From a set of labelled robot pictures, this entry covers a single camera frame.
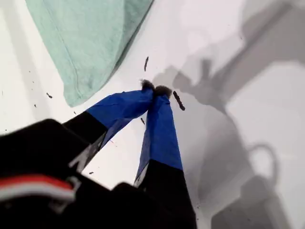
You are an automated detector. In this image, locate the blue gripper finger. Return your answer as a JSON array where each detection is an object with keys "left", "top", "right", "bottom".
[
  {"left": 61, "top": 79, "right": 155, "bottom": 174},
  {"left": 133, "top": 85, "right": 198, "bottom": 224}
]

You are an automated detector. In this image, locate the pale green T-shirt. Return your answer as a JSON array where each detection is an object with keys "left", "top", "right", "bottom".
[{"left": 25, "top": 0, "right": 155, "bottom": 107}]

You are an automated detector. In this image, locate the red white servo wire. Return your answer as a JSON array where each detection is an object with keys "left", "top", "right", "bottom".
[{"left": 0, "top": 175, "right": 82, "bottom": 213}]

